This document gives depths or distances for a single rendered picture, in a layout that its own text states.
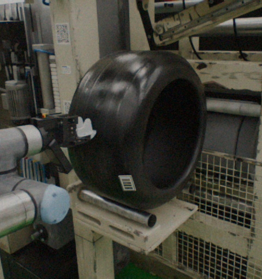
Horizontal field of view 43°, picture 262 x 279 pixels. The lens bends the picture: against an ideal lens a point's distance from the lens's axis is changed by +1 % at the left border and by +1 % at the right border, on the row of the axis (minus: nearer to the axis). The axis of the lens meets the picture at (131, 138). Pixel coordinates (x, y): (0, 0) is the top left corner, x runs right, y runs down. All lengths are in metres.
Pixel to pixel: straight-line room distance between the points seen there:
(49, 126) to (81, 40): 0.51
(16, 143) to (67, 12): 0.63
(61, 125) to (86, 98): 0.21
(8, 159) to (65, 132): 0.17
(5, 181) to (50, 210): 0.14
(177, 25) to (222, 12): 0.20
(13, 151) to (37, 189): 0.12
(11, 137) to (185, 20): 0.90
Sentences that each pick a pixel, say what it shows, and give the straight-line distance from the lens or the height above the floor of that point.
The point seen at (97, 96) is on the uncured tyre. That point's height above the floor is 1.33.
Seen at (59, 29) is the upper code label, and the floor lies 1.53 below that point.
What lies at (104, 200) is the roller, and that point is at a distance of 1.26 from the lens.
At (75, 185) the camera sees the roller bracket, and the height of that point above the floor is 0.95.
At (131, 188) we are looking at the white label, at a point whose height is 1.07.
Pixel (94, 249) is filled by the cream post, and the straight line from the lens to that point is 1.58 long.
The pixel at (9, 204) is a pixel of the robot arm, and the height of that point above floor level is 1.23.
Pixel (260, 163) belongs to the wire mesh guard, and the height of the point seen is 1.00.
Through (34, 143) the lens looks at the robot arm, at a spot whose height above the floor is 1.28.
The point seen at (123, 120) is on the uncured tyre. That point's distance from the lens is 0.95.
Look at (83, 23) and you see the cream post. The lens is 1.29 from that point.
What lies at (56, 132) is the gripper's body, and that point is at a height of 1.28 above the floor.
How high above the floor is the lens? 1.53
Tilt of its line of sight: 19 degrees down
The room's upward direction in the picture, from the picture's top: 2 degrees counter-clockwise
